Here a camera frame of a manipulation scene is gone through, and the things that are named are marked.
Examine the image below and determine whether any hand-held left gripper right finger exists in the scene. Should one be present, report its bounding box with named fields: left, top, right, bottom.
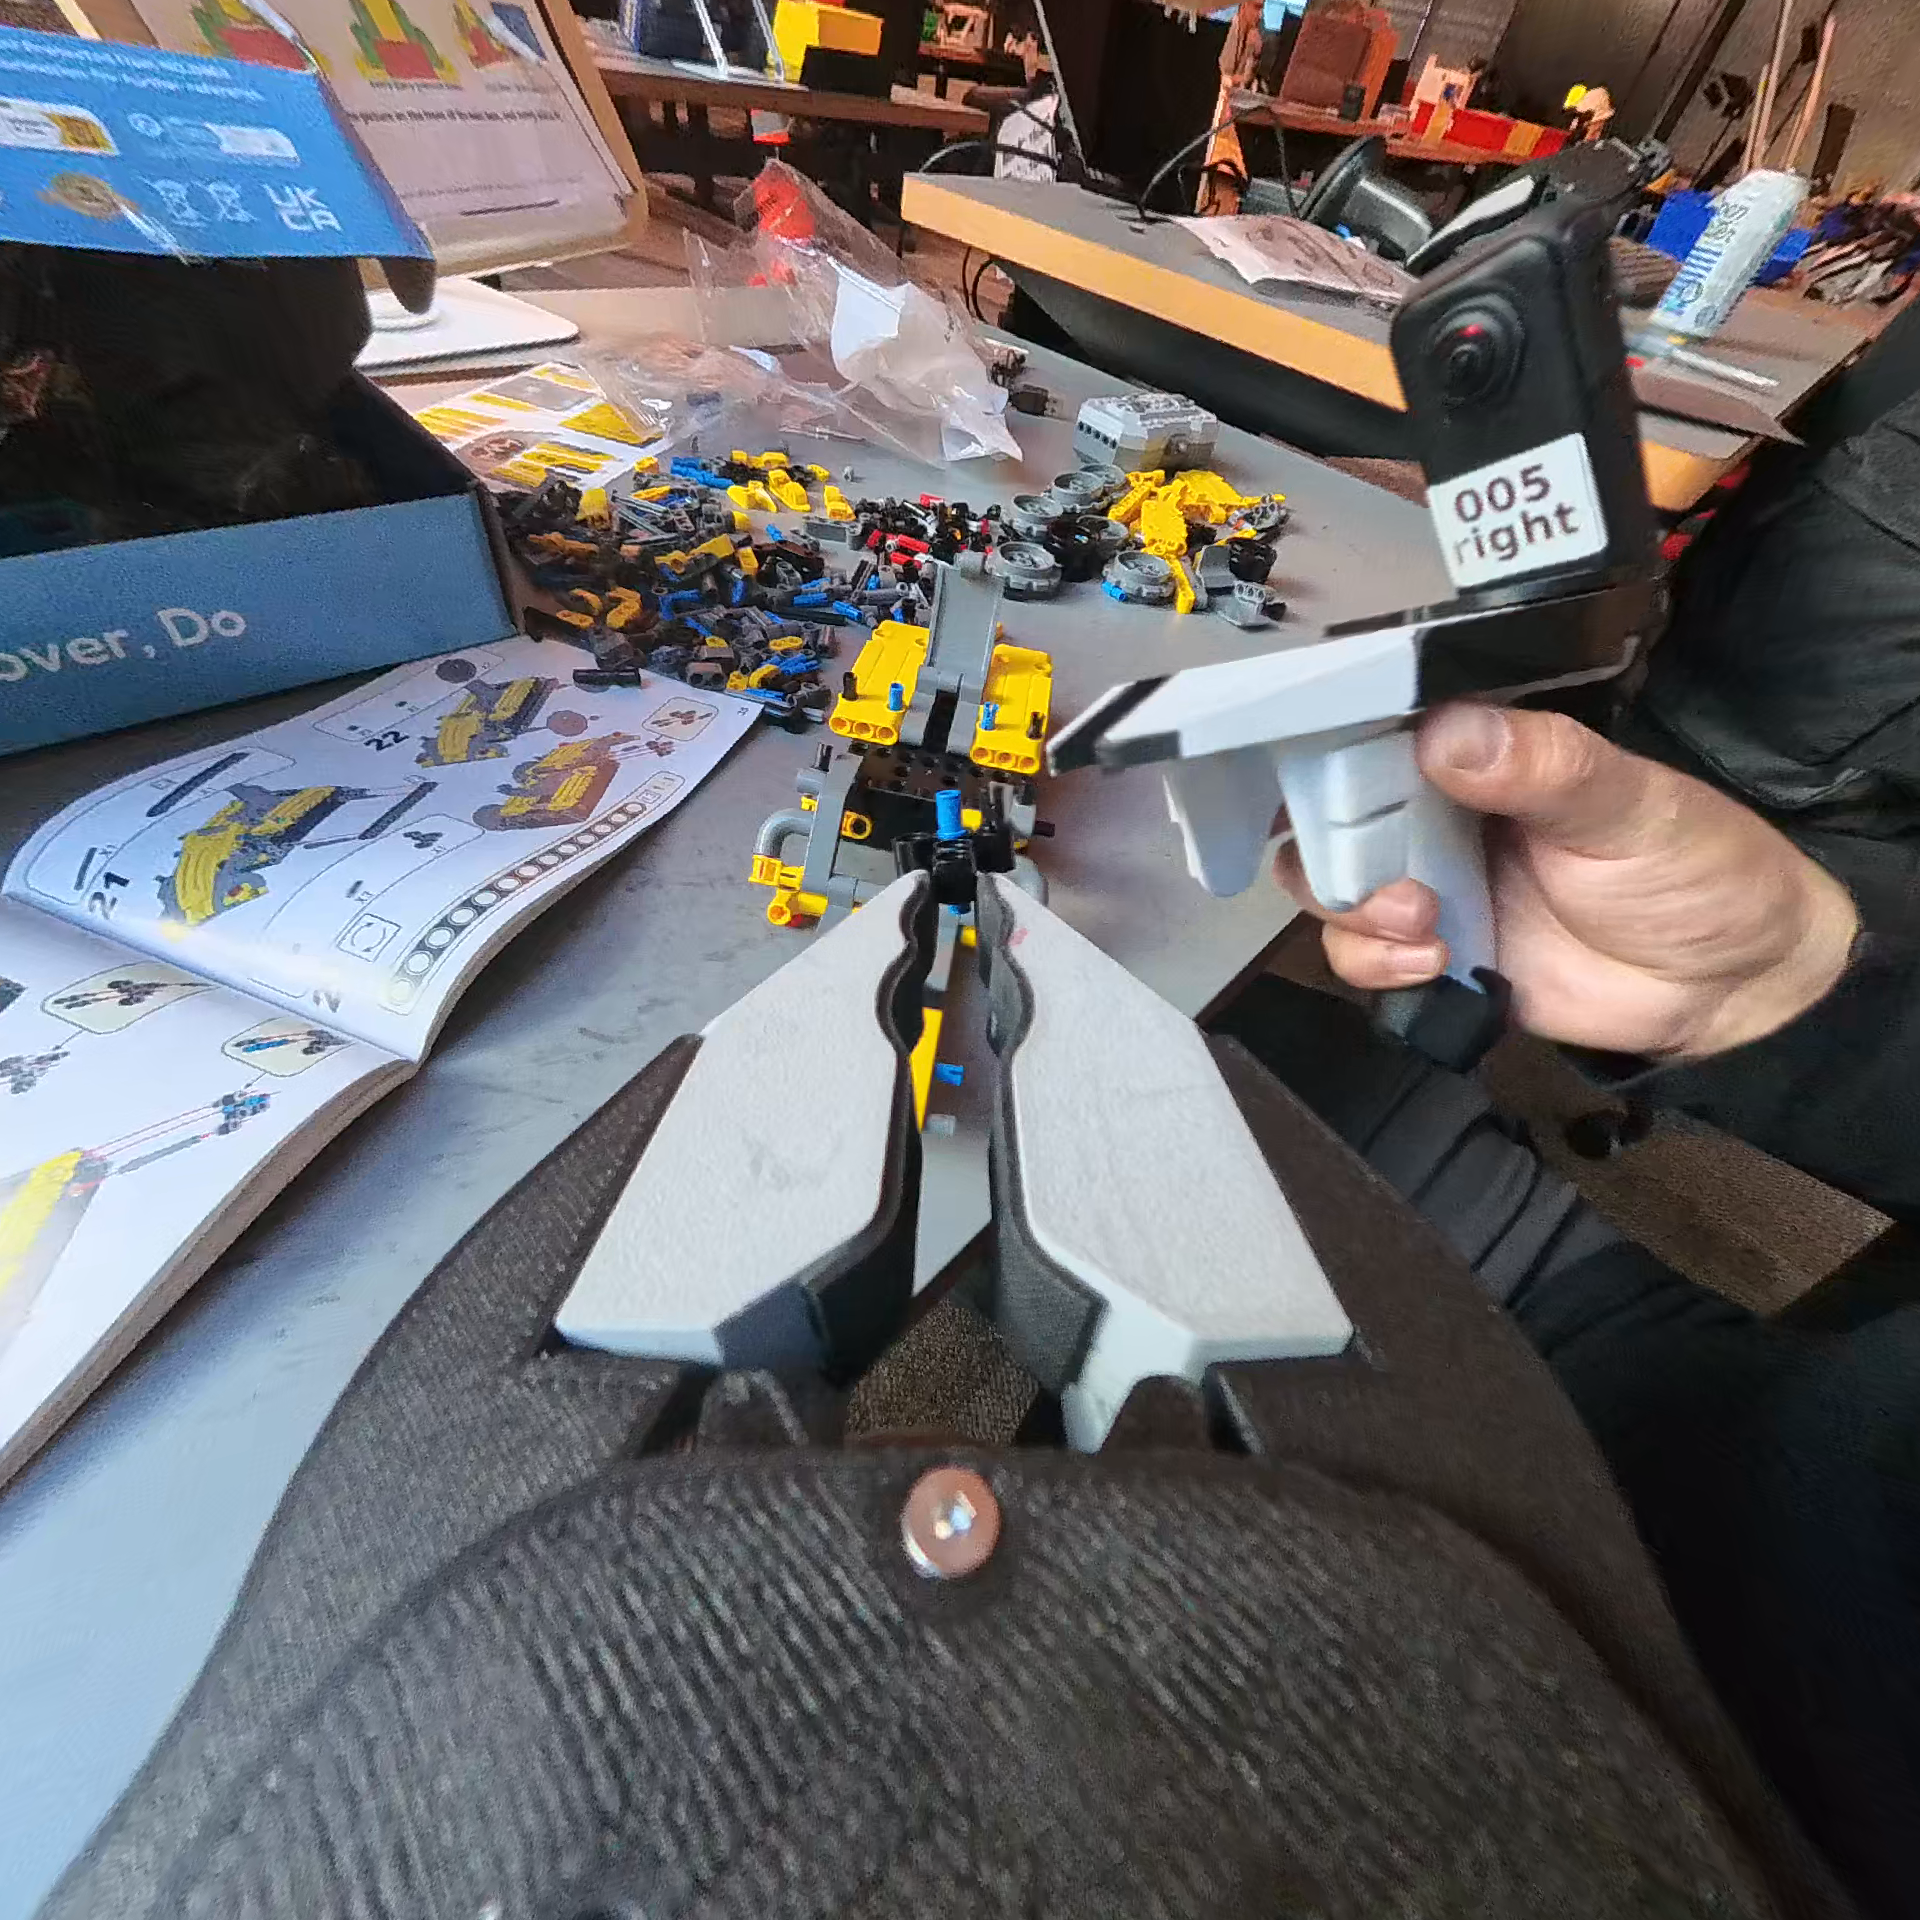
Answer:
left=984, top=874, right=1354, bottom=1450

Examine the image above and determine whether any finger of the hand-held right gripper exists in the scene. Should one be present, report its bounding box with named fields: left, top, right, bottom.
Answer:
left=1117, top=624, right=1422, bottom=696
left=1043, top=664, right=1422, bottom=779

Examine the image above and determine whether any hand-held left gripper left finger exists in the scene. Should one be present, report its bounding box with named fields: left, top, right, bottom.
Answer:
left=553, top=870, right=925, bottom=1374

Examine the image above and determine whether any black connector piece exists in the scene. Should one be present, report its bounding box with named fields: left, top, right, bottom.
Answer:
left=897, top=789, right=1020, bottom=909

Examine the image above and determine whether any person's right forearm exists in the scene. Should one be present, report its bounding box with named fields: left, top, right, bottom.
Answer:
left=1641, top=886, right=1920, bottom=1217

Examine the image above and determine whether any grey desk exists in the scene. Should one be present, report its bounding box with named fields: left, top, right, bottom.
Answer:
left=0, top=285, right=1441, bottom=1920

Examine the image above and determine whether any person's right hand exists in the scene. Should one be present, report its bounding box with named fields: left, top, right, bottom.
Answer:
left=1270, top=703, right=1862, bottom=1058

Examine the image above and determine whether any white wipes canister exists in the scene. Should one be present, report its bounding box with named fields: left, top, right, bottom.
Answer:
left=1650, top=169, right=1813, bottom=339

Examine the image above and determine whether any black rounded device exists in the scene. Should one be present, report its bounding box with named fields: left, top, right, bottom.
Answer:
left=1298, top=135, right=1434, bottom=264

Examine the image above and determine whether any printed paper sheet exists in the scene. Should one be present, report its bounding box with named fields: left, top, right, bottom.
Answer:
left=1175, top=214, right=1415, bottom=298

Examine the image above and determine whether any yellow grey brick vehicle model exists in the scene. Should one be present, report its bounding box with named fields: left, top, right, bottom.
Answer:
left=748, top=562, right=1056, bottom=1141

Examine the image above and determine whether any dark table with wooden edge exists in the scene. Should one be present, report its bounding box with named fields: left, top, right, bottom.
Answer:
left=899, top=169, right=1877, bottom=512

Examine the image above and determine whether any open instruction booklet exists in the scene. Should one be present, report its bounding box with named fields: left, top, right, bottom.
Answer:
left=0, top=633, right=766, bottom=1488

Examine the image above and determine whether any pile of loose building pieces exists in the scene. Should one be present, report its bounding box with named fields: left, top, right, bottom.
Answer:
left=496, top=447, right=1292, bottom=736

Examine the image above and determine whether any clear bag with red print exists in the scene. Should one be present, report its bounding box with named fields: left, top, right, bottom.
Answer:
left=682, top=157, right=902, bottom=361

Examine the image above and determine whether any person's black jacket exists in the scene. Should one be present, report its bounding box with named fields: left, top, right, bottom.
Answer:
left=1207, top=337, right=1920, bottom=1920

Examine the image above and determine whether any blue cardboard kit box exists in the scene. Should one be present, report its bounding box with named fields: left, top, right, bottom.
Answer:
left=0, top=29, right=520, bottom=759

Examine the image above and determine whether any yellow black sticker sheet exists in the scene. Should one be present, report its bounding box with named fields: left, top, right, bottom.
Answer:
left=404, top=361, right=669, bottom=487

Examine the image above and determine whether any white flat stand base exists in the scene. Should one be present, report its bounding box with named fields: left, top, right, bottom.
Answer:
left=355, top=274, right=583, bottom=378

